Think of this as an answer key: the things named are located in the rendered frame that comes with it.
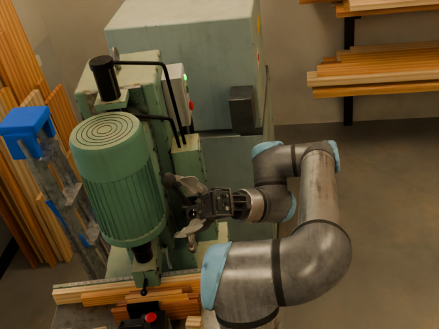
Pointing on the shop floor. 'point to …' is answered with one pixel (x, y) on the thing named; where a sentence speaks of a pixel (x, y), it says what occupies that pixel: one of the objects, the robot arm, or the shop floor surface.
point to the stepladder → (31, 134)
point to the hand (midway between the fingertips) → (169, 206)
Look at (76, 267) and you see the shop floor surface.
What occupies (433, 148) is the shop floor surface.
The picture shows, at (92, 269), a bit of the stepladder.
